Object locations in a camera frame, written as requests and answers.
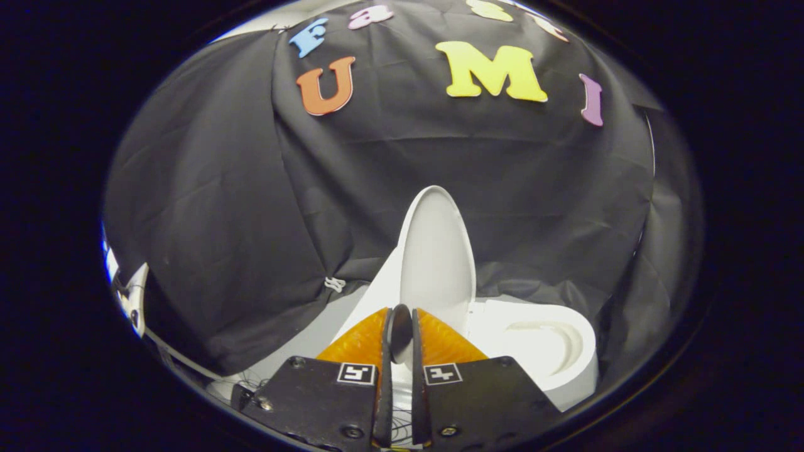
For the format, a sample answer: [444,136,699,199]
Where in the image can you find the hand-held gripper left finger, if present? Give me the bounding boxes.
[239,306,396,450]

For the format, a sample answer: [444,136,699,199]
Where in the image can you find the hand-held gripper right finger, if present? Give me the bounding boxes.
[411,308,563,448]

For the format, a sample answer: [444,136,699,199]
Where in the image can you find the dark lid pull tab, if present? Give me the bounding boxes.
[385,304,414,365]

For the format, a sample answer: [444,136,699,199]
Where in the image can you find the white toilet lid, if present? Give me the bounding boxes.
[398,185,477,335]

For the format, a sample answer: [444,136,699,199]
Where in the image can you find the white ceramic toilet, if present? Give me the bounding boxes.
[332,245,599,413]

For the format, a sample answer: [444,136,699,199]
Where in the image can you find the black backdrop cloth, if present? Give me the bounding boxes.
[102,0,705,378]

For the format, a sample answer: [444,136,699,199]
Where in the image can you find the thin black cables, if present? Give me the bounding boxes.
[214,370,415,444]

